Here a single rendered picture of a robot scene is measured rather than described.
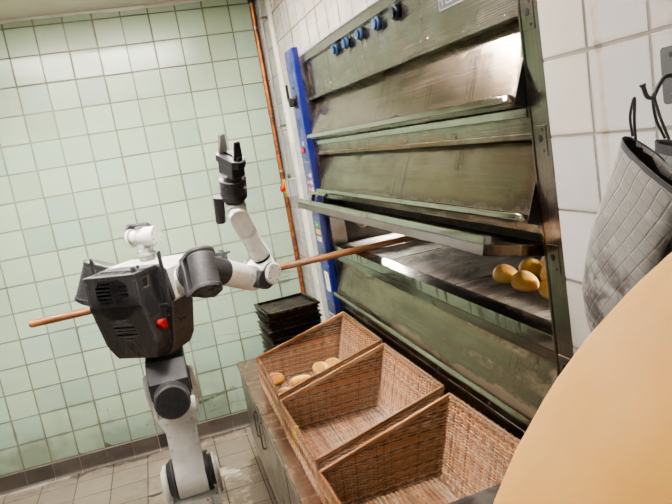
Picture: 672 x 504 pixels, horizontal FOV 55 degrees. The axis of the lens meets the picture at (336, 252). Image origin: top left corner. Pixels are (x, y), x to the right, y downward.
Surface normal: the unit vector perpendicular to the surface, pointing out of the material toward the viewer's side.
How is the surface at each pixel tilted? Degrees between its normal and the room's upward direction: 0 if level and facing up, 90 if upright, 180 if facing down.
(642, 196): 98
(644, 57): 90
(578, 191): 90
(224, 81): 90
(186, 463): 66
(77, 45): 90
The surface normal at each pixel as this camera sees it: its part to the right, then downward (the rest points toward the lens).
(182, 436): 0.24, -0.04
